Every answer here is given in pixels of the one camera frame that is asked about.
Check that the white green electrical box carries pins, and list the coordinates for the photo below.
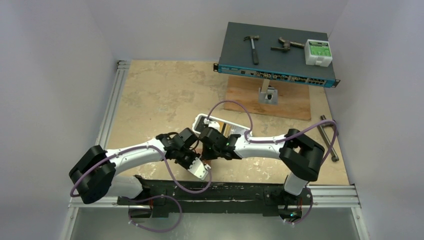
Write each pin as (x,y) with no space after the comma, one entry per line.
(318,53)

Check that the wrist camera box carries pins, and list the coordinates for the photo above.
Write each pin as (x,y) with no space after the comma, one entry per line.
(199,169)
(212,123)

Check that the gold magnetic stripe card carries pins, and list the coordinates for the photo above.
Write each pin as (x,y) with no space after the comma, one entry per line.
(227,129)

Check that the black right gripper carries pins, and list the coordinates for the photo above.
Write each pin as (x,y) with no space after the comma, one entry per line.
(209,149)

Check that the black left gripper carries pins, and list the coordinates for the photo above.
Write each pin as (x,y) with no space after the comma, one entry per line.
(194,155)

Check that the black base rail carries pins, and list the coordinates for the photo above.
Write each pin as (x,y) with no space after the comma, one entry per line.
(162,197)

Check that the blue network switch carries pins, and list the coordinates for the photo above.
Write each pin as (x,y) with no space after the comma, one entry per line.
(289,67)

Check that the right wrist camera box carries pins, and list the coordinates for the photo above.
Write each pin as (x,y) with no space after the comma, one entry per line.
(212,123)

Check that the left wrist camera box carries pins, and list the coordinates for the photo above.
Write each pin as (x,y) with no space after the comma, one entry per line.
(199,169)

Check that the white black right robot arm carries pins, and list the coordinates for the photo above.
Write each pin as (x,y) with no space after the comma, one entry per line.
(302,155)

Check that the plywood board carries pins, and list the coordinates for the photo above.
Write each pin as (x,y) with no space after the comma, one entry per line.
(293,99)

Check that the aluminium frame rails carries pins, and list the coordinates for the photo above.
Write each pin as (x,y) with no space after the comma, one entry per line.
(336,213)

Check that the metal crank handle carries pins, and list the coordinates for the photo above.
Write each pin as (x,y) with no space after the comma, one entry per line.
(327,140)

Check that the white plastic basket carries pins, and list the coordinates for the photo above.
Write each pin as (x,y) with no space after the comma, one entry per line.
(241,129)

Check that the tan leather card holder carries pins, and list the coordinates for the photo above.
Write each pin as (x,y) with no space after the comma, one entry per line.
(205,161)

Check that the grey metal stand bracket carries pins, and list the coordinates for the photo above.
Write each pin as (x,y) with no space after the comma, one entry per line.
(267,94)

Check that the small hammer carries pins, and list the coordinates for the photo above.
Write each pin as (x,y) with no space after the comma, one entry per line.
(252,39)

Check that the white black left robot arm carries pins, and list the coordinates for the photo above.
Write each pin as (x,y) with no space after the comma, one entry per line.
(97,173)

